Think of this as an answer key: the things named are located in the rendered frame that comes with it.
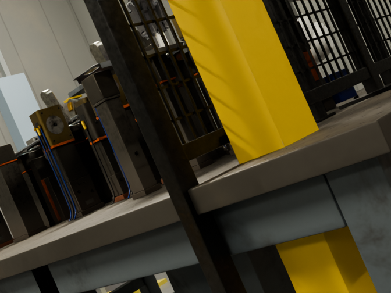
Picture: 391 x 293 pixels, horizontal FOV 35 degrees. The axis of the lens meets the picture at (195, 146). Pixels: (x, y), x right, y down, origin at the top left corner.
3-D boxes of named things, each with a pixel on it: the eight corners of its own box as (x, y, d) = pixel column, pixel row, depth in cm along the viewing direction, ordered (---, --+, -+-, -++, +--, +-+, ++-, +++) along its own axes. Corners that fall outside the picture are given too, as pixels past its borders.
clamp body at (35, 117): (65, 224, 191) (19, 119, 191) (95, 210, 199) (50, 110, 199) (76, 220, 186) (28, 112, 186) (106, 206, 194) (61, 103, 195)
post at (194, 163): (187, 174, 152) (139, 64, 152) (201, 168, 155) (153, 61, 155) (200, 169, 148) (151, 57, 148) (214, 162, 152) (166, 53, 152)
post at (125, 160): (132, 200, 139) (80, 81, 139) (149, 192, 143) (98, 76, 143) (146, 195, 136) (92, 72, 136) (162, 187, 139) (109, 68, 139)
